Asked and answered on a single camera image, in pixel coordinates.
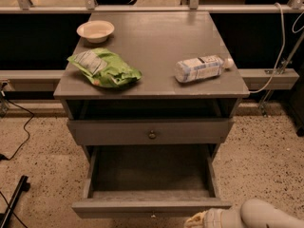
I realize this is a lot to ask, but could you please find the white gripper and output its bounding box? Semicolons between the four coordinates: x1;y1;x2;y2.
183;208;242;228

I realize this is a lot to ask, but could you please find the grey drawer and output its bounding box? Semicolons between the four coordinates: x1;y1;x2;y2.
72;144;232;219
67;119;234;145

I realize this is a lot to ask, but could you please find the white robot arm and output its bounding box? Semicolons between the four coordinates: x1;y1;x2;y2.
183;199;304;228

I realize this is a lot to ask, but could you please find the grey top drawer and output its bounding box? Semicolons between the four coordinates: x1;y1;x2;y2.
67;119;234;145

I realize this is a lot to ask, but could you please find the grey wooden drawer cabinet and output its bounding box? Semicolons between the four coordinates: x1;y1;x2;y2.
54;11;249;156

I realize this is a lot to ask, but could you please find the clear plastic water bottle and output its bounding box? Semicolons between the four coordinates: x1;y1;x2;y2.
175;55;234;84

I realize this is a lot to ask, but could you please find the black stand leg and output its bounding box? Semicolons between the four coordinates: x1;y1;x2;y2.
0;175;30;228

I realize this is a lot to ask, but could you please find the green chip bag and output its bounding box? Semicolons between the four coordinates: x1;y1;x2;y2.
67;47;142;88

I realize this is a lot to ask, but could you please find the white bowl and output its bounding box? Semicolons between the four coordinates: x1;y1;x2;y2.
76;20;115;44

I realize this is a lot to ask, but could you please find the metal bracket strut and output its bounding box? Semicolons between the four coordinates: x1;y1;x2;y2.
258;31;304;117

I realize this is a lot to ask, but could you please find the black floor cable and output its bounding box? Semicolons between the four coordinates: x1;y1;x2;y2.
0;90;35;162

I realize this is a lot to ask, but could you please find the white hanging cable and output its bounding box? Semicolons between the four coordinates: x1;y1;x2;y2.
249;2;286;95

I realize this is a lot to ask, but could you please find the metal railing frame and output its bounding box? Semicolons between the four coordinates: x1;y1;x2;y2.
0;0;304;15

